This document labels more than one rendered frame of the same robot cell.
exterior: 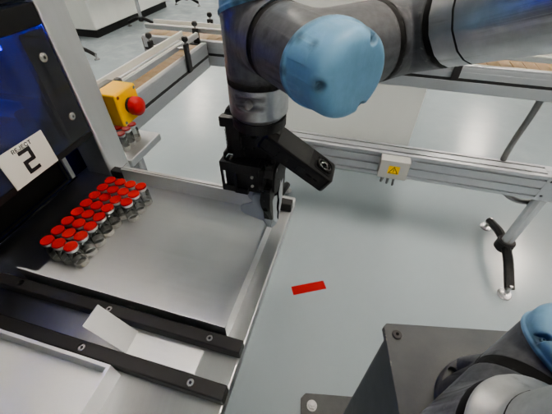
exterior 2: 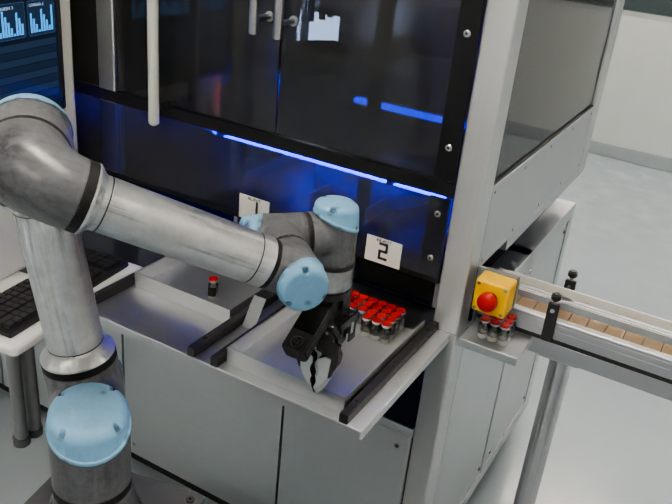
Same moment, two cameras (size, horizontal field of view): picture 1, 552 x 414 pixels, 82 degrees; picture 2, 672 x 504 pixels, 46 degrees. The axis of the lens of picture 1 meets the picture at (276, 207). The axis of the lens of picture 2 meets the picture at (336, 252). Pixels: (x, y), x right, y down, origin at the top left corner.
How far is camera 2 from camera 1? 1.36 m
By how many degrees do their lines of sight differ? 80
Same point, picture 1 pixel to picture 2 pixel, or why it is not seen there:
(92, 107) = (452, 268)
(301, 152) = (305, 322)
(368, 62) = not seen: hidden behind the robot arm
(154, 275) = not seen: hidden behind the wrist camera
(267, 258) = (286, 394)
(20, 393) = (239, 296)
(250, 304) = (247, 377)
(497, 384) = (110, 344)
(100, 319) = (258, 303)
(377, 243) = not seen: outside the picture
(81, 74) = (459, 243)
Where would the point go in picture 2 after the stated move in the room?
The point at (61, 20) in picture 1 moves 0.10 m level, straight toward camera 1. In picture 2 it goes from (468, 205) to (422, 206)
